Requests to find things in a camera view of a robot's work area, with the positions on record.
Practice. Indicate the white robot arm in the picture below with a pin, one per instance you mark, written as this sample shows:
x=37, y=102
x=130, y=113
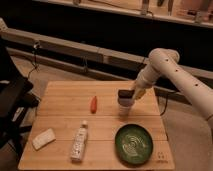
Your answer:
x=163, y=62

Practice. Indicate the black chair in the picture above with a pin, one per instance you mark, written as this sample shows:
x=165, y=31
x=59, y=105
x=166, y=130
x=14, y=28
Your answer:
x=15, y=100

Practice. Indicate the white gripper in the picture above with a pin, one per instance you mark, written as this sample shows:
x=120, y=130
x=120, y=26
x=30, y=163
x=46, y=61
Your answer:
x=146, y=78

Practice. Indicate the white plastic bottle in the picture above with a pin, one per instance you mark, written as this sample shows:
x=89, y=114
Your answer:
x=79, y=142

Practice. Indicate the green ceramic plate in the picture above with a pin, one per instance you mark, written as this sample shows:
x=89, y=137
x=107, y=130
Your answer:
x=133, y=144

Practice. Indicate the orange carrot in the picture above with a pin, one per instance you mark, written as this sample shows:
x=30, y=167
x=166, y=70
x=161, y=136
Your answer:
x=93, y=106

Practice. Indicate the white sponge block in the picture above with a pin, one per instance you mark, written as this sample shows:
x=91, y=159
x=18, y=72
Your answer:
x=43, y=139

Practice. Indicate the black clamp with cable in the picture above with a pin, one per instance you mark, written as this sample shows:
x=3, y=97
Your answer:
x=36, y=46

